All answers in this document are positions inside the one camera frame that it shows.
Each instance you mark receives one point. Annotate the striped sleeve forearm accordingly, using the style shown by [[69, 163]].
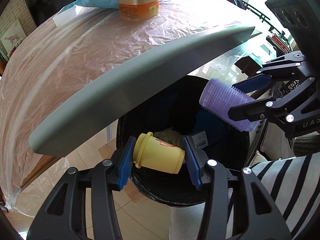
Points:
[[293, 184]]

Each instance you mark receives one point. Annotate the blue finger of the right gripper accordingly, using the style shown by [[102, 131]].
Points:
[[252, 111], [253, 83]]

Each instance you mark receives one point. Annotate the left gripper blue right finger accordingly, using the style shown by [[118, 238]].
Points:
[[192, 164]]

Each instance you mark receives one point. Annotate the purple hair roller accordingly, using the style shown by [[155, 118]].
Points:
[[218, 97]]

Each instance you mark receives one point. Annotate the yellow plastic cup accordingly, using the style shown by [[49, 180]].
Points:
[[156, 154]]

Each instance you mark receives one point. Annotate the giraffe picture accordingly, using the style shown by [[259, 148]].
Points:
[[13, 37]]

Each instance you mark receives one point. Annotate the white barcode carton box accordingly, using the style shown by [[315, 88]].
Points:
[[200, 140]]

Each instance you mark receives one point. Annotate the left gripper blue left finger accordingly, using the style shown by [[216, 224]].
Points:
[[125, 163]]

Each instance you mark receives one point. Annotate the beige tissue wad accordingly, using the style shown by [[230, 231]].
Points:
[[170, 136]]

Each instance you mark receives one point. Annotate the orange jar cream lid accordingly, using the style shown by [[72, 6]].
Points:
[[138, 10]]

